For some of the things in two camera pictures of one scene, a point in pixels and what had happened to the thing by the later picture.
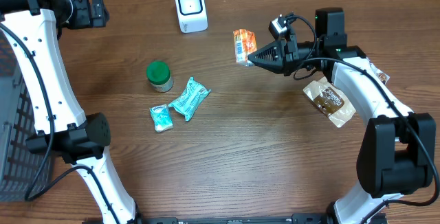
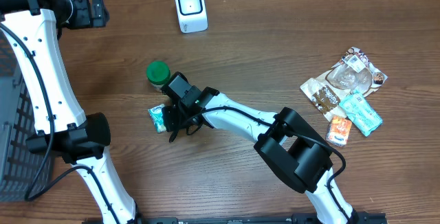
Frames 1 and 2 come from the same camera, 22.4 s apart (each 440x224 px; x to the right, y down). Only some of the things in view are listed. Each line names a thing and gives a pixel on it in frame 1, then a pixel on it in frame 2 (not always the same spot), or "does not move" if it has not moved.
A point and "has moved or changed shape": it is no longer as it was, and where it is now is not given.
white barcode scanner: x=191 y=8 does not move
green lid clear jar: x=158 y=73 does not move
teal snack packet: x=190 y=101 has moved or changed shape
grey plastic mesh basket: x=23 y=174 does not move
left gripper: x=88 y=19 does not move
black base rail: x=289 y=218 does not move
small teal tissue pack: x=161 y=117 does not move
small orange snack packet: x=245 y=45 → x=338 y=130
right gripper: x=277 y=49 → x=177 y=124
